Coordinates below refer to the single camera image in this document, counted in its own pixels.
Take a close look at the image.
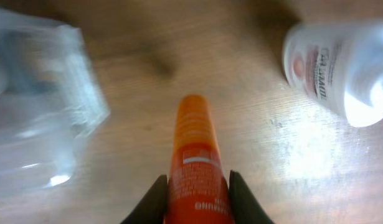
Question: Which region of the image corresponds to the white pump bottle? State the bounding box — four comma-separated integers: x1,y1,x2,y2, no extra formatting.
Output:
282,20,383,128

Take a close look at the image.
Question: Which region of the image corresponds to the orange glue stick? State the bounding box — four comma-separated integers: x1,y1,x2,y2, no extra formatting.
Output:
164,95,234,224

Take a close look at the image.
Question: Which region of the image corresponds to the clear plastic container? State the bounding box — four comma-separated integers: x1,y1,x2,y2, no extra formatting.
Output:
0,8,110,197

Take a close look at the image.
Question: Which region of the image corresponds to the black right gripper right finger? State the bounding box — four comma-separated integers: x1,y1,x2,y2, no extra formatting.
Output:
229,170,275,224

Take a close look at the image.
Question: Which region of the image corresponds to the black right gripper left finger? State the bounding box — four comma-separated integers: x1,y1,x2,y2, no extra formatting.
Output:
121,175,168,224

